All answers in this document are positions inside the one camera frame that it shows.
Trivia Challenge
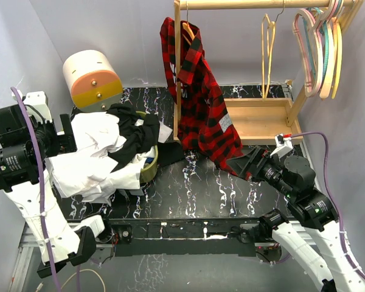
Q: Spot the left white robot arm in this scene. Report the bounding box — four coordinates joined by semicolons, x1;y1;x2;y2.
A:
0;105;114;279

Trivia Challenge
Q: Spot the aluminium table frame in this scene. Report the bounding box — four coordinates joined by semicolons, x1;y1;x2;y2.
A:
9;220;316;291

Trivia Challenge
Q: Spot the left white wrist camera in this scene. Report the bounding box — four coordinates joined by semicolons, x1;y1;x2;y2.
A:
18;90;53;123

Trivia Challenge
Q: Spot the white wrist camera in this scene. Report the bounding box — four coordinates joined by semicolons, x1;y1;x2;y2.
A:
18;90;53;123
270;134;293;158

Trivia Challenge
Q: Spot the white button-up shirt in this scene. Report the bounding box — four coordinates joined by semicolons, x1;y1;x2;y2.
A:
49;112;145;204

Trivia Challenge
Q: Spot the cream thin cable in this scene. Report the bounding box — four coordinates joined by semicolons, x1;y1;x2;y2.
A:
35;268;106;292

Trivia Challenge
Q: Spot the teal wooden hanger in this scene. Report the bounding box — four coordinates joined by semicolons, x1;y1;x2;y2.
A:
304;1;344;99

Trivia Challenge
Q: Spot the cream cylinder with coloured lid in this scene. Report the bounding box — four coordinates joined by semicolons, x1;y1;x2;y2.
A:
63;50;123;113

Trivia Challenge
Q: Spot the wooden clothes rack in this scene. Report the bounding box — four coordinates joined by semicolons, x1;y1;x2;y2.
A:
174;1;353;145

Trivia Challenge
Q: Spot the orange wooden hanger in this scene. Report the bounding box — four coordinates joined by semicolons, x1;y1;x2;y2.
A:
182;1;195;45

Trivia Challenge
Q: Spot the natural wide wooden hanger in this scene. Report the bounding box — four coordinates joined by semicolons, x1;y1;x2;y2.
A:
311;1;344;99

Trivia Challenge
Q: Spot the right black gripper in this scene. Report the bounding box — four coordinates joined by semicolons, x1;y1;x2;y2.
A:
225;145;294;198

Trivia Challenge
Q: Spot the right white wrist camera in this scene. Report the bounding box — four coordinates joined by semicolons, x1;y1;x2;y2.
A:
270;134;293;158

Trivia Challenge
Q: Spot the red black plaid shirt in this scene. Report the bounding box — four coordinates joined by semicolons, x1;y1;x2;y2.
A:
160;17;243;173

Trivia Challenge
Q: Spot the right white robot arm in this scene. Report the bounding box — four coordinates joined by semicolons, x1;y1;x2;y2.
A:
229;147;365;291

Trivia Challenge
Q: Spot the black garment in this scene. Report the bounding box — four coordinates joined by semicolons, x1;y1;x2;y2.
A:
106;103;160;172

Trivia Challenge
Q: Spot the yellow wooden hanger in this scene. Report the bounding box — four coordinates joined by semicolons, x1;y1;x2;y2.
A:
331;1;364;99

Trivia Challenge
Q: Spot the olive green laundry basket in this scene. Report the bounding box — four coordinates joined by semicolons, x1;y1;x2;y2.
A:
136;111;160;184

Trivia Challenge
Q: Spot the thin natural wooden hanger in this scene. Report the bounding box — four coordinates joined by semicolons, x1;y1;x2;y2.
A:
261;1;285;100

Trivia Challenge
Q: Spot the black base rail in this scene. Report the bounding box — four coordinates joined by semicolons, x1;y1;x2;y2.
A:
75;217;283;259

